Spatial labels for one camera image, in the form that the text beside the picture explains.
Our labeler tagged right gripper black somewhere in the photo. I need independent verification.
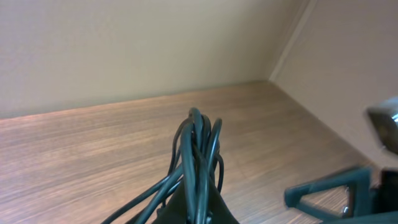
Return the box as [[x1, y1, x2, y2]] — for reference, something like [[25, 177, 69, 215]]
[[284, 166, 397, 224]]

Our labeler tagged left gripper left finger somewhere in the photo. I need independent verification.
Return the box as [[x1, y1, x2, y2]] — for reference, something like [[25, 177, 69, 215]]
[[152, 183, 188, 224]]

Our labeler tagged thick black USB cable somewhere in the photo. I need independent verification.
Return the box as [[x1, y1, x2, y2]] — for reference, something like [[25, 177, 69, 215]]
[[101, 107, 225, 224]]

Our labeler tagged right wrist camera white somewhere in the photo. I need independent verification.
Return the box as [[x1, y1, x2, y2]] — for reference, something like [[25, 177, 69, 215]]
[[366, 96, 397, 155]]

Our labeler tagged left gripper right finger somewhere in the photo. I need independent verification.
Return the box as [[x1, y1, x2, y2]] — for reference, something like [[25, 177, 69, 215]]
[[205, 179, 239, 224]]

